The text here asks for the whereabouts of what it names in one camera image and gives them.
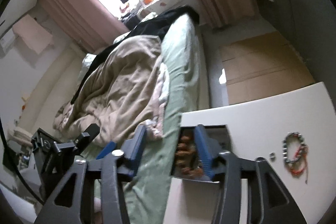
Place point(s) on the white air conditioner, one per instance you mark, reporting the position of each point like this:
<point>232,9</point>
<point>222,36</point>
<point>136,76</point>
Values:
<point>6,37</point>

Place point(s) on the beige blanket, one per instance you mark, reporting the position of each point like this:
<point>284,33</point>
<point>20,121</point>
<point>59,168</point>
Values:
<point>126,82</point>

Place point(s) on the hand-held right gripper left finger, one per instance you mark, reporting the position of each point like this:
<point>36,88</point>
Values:
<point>137,145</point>

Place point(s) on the pink wall paper sheet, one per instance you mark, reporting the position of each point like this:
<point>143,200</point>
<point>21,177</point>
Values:
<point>34,32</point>

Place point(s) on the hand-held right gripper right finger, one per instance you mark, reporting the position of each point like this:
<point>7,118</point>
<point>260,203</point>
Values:
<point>203,150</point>

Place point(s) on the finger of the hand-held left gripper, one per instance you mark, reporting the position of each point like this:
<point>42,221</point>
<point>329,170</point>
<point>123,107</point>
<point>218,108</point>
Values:
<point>107,149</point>
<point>89,133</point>

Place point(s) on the black jewelry box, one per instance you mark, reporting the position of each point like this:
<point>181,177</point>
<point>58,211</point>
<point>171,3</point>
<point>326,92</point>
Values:
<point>220,137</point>

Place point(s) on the black clothing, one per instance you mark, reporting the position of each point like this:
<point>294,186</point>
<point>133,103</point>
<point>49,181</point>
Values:
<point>157,23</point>

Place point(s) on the bed with green sheet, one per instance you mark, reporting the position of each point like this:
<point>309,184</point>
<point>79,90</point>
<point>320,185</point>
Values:
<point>183,69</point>

